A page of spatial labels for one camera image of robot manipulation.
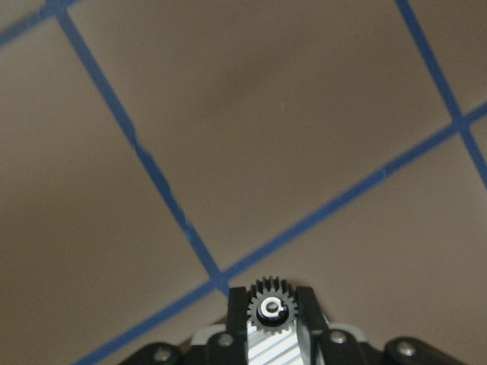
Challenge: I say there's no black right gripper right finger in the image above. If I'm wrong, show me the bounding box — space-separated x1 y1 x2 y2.
296 286 328 364

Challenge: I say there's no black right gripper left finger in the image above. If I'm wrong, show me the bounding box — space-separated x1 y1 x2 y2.
227 287 249 364

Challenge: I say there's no black bearing gear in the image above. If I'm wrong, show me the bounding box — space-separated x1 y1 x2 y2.
247 277 298 335

